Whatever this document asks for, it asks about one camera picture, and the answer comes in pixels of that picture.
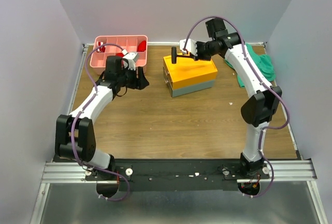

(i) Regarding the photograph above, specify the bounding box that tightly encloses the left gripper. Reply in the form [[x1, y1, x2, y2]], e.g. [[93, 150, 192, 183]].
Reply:
[[117, 64, 150, 90]]

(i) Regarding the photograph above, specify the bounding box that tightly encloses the yellow and grey drawer box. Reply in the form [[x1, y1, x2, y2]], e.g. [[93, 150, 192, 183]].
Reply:
[[163, 55, 218, 97]]

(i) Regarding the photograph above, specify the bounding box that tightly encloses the black ribbed tool handle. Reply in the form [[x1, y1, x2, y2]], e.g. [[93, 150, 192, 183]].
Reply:
[[171, 47, 196, 64]]

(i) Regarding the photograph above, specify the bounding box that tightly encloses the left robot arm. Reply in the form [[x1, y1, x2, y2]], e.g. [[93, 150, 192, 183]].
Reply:
[[55, 52, 149, 180]]

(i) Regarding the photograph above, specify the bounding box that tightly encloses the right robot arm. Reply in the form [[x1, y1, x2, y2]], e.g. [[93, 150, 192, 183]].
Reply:
[[197, 16, 282, 178]]

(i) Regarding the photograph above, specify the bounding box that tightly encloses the red object front compartment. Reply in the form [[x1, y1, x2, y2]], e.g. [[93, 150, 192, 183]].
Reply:
[[115, 52, 125, 58]]

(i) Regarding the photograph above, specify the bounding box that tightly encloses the red object compartment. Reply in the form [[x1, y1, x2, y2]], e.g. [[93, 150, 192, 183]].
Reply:
[[137, 40, 147, 52], [115, 52, 125, 58]]

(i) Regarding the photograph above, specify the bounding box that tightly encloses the red object back compartment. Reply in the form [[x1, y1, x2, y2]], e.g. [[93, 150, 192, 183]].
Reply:
[[137, 40, 147, 52]]

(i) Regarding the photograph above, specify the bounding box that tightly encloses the pink compartment tray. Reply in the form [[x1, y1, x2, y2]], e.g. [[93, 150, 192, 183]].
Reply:
[[90, 35, 148, 75]]

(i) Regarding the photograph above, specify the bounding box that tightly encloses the red white striped item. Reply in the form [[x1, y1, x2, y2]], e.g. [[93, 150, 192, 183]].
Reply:
[[96, 41, 106, 53]]

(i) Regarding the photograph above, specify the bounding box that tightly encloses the green cloth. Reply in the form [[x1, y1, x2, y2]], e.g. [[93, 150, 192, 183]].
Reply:
[[224, 43, 275, 89]]

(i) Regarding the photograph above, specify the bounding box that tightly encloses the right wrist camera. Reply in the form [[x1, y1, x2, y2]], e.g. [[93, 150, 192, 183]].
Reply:
[[179, 38, 197, 56]]

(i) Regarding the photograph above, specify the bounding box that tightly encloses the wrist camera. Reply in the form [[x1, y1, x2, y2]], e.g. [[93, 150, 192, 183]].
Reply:
[[179, 38, 197, 56], [121, 49, 139, 71]]

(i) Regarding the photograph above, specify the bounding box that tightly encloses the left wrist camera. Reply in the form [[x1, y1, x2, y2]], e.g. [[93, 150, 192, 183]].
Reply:
[[121, 49, 139, 71]]

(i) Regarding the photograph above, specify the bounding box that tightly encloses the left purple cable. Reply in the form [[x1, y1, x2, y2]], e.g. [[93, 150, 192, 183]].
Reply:
[[70, 43, 130, 202]]

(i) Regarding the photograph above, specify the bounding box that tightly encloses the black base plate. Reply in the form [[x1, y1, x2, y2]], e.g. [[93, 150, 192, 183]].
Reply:
[[86, 159, 269, 192]]

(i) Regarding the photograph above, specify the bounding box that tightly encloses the aluminium rail frame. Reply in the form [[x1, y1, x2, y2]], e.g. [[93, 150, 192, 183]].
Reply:
[[32, 44, 328, 223]]

